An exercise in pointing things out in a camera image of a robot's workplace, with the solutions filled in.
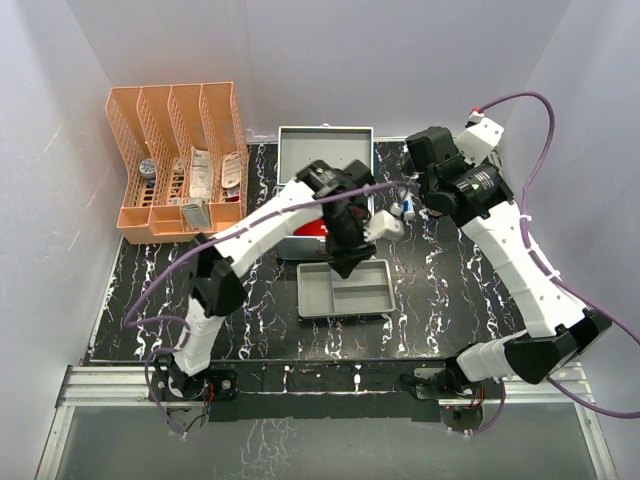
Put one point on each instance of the round blue white tin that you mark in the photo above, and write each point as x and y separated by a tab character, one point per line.
147	169

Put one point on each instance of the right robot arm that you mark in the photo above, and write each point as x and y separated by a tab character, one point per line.
472	192

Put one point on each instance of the orange plastic file organizer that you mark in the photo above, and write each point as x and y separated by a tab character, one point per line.
164	122

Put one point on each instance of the white oval card package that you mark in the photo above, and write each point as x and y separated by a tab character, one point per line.
231	171

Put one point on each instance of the white blue tube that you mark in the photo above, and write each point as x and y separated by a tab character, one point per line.
404	210

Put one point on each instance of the small red white box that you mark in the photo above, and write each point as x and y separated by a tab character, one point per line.
232	194

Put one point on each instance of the red first aid pouch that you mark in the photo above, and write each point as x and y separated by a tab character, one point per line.
316	228

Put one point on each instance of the grey plastic tray insert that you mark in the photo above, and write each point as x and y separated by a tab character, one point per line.
368	291

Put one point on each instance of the grey stationery box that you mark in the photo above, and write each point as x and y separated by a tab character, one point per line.
196	213

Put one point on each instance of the aluminium frame rail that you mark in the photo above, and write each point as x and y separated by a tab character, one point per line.
319	420

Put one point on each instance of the white ruler set package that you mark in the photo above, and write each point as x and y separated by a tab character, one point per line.
201	183

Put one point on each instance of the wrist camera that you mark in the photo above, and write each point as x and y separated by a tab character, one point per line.
383	225
479	138

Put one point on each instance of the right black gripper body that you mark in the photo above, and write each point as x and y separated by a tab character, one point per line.
425	195

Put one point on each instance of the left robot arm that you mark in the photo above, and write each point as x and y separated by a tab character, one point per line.
318	191

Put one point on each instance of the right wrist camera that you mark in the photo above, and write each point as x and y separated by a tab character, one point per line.
479	138

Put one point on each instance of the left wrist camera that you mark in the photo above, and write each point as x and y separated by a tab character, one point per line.
383	225

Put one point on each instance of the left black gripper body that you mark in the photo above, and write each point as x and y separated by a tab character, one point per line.
345	232

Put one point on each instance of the silver metal medicine case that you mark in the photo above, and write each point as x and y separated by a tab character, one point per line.
300	145

